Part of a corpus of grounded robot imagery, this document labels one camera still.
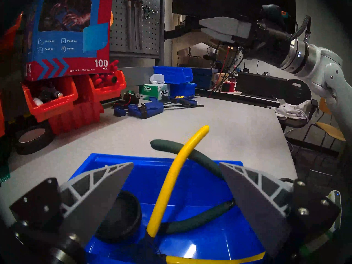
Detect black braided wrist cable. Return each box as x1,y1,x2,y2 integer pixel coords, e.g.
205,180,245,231
285,15,312,42

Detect yellow seat chair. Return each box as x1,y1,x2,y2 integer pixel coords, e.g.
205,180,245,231
302,97,347,156

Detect stack of red bins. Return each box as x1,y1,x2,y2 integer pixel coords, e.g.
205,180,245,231
48,101,104,135

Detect black gadget red wire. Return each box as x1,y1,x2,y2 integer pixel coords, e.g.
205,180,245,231
113,90,140,107

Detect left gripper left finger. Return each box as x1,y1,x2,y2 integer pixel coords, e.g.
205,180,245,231
57,162,134,246

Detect dark blue parts bin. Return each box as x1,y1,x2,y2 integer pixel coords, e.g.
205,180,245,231
191,68,213,90

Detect blue bar clamp yellow label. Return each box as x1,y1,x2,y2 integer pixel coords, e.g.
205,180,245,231
162,94,199,106

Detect blue labelled storage bin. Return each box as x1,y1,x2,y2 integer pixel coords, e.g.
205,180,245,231
69,153,266,264

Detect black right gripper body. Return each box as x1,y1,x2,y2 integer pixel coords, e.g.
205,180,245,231
238,18,292,68

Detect black office chair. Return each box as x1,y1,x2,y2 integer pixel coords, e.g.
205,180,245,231
278,79,319,129

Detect dark grey tool panel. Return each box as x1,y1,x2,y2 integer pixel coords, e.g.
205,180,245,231
110,0,165,67

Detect wide black tape roll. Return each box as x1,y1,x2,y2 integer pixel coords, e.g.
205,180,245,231
15,120,55,156

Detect black monitor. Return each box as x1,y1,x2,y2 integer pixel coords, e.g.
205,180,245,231
172,0,296,34

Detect green white tissue box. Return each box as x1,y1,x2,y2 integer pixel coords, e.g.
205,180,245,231
138,74,171,101

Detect red louvre bin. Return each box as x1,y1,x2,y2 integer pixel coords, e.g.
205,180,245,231
0,13,23,56

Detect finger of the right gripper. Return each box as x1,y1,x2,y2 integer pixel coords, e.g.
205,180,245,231
199,16,252,39
200,27,243,44

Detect blue cleaning cloths box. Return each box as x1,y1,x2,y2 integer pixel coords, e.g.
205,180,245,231
23,0,114,82

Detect yellow handled pliers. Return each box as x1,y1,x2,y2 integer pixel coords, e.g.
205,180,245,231
146,125,266,264

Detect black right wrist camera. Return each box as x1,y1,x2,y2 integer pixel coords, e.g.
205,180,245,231
260,4,290,22

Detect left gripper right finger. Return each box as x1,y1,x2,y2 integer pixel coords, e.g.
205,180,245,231
219,162,295,259

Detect black flat device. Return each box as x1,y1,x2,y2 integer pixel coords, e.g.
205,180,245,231
236,72,289,101

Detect grey crumpled cloth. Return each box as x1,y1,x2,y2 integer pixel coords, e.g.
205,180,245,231
271,100,314,121

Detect red stackable parts bin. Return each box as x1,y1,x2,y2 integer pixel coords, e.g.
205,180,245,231
22,76,79,123
0,97,6,137
78,70,127,103

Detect red plastic knobs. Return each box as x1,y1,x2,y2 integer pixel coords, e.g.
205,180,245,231
92,60,119,88

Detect black canister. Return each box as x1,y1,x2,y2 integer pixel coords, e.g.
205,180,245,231
38,86,59,101

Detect small cardboard box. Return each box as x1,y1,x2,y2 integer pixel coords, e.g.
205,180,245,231
211,72,229,84

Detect dark green handled pliers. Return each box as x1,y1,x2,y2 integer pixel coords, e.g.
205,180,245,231
150,139,237,235

